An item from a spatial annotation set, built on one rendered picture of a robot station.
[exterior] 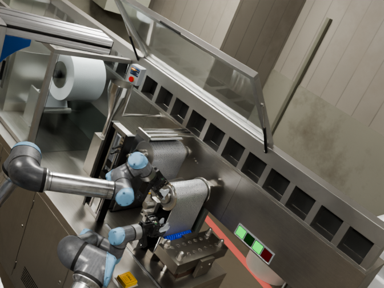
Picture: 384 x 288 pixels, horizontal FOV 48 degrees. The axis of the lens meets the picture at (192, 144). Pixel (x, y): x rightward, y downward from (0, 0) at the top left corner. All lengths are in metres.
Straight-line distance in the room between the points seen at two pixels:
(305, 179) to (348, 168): 2.24
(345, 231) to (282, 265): 0.38
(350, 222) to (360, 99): 2.41
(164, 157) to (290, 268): 0.84
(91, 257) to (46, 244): 1.01
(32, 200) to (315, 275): 1.64
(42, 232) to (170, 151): 0.90
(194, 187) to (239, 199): 0.25
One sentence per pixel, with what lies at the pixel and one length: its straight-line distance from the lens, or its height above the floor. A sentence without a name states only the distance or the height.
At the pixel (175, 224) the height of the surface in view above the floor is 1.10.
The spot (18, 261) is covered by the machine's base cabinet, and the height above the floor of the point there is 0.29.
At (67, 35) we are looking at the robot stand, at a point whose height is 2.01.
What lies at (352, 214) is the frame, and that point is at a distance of 2.00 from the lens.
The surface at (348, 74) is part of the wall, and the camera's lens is 4.39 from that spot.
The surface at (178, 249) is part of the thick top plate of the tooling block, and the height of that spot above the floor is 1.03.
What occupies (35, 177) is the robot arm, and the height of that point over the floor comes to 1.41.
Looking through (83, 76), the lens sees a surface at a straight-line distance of 2.74.
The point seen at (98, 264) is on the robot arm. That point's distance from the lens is 1.65.
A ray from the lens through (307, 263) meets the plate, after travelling 2.14.
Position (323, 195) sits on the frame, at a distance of 2.04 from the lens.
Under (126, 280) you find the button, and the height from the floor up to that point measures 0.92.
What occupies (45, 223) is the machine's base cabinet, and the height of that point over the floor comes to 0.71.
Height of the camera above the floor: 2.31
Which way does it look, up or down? 22 degrees down
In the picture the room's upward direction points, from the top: 24 degrees clockwise
